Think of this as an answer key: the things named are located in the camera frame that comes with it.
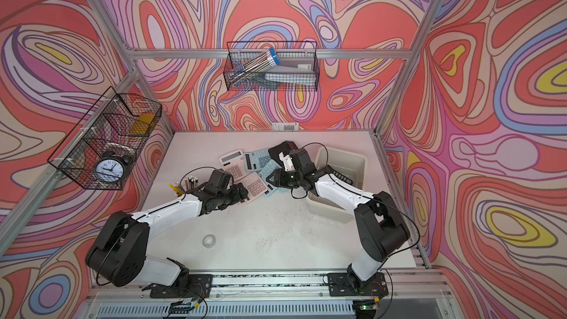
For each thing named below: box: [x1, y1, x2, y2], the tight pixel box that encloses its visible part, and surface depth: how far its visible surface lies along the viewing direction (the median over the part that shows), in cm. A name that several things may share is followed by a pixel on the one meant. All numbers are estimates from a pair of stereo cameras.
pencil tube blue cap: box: [228, 47, 281, 88], surface depth 82 cm
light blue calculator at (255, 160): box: [243, 149, 272, 173], surface depth 107 cm
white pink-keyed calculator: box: [219, 149, 250, 181], surface depth 106 cm
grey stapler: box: [264, 58, 316, 85], surface depth 90 cm
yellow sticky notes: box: [129, 113, 155, 136], surface depth 80 cm
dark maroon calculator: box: [267, 140, 299, 167], surface depth 109 cm
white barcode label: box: [271, 122, 300, 131], surface depth 125 cm
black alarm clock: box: [93, 151, 132, 185], surface depth 69 cm
